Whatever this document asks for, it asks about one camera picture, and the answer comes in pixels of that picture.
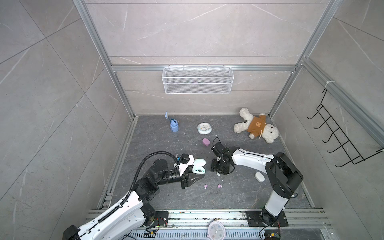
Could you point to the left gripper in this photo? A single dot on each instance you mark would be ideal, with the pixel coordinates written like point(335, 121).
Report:
point(187, 180)

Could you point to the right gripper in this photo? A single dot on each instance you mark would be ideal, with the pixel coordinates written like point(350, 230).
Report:
point(213, 167)

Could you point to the white earbud case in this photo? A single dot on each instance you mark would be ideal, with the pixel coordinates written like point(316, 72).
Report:
point(259, 177)

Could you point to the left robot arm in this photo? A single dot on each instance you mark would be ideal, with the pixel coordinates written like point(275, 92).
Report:
point(134, 209)

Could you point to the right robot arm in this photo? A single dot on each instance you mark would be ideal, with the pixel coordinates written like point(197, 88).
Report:
point(283, 175)

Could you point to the pink earbud case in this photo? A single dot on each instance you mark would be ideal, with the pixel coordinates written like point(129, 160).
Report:
point(206, 141)

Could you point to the white round bowl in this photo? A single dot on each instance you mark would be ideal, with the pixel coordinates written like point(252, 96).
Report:
point(204, 128)

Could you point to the white teddy bear brown shirt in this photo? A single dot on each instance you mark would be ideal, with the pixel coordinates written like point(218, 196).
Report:
point(256, 126)

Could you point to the white round clock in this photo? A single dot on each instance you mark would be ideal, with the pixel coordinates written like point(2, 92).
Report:
point(216, 231)

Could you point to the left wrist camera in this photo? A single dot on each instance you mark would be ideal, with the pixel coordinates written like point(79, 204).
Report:
point(185, 164)

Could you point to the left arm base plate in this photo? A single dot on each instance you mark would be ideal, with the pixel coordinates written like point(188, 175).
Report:
point(159, 219)

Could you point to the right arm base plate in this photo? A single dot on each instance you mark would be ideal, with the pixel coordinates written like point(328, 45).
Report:
point(263, 219)

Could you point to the white wire basket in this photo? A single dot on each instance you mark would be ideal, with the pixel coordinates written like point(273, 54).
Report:
point(197, 80)

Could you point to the black wall hook rack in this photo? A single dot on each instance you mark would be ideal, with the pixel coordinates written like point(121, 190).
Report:
point(337, 133)

